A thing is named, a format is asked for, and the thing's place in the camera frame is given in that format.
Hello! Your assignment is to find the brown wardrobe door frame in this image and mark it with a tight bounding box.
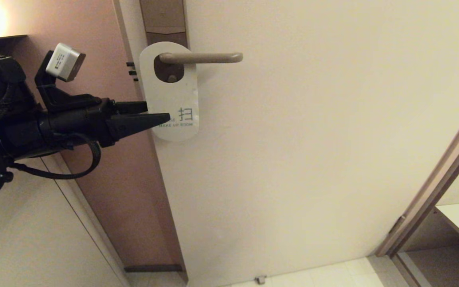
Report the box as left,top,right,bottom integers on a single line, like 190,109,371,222
375,90,459,258

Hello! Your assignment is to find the dark wall lamp bracket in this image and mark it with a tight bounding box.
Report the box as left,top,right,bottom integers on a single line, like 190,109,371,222
0,35,28,57

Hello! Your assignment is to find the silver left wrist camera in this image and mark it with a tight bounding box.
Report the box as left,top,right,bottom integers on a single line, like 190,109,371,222
45,43,86,83

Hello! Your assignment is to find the dark brown baseboard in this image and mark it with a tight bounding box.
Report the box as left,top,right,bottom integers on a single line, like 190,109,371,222
124,264,185,273

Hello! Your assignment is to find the metal frame hinge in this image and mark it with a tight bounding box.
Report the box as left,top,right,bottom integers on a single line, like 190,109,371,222
389,215,406,236

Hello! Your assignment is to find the brown door lock plate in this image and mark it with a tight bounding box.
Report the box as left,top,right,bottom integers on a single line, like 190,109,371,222
139,0,190,83

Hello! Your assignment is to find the beige closet panel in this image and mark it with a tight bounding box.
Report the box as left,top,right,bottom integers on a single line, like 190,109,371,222
0,12,130,287

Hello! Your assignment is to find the cream room door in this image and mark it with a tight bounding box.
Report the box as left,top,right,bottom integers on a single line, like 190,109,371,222
114,0,459,287

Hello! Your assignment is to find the braided left arm cable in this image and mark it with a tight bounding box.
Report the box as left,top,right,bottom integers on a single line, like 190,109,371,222
8,133,102,180

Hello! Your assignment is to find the beige lever door handle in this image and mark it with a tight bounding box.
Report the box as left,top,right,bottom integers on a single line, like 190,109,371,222
159,52,244,83

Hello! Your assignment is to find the blue and white door hanger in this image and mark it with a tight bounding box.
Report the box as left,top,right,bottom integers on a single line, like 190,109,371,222
139,41,199,142

